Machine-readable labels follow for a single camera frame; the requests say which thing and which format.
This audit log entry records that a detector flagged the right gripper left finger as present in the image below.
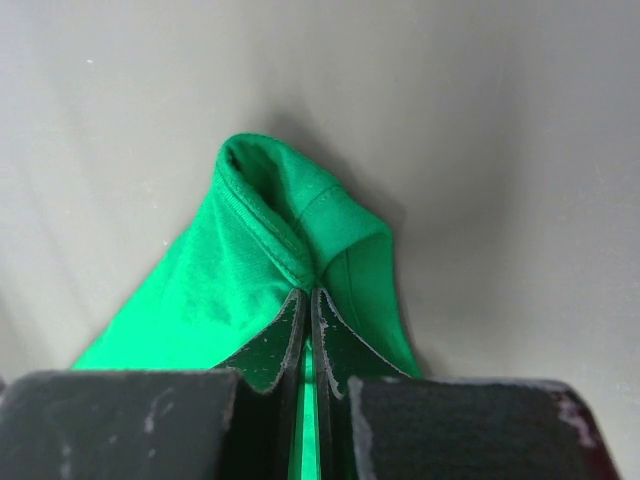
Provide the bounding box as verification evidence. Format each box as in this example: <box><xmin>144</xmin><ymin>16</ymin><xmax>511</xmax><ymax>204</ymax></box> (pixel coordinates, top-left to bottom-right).
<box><xmin>1</xmin><ymin>290</ymin><xmax>305</xmax><ymax>479</ymax></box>

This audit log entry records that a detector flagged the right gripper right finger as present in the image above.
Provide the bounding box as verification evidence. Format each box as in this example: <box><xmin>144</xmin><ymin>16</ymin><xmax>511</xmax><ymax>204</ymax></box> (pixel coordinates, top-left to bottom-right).
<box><xmin>310</xmin><ymin>289</ymin><xmax>619</xmax><ymax>479</ymax></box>

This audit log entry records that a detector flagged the green t shirt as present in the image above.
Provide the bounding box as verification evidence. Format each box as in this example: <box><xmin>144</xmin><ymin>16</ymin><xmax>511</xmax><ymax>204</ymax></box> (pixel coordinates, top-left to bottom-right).
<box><xmin>69</xmin><ymin>132</ymin><xmax>424</xmax><ymax>480</ymax></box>

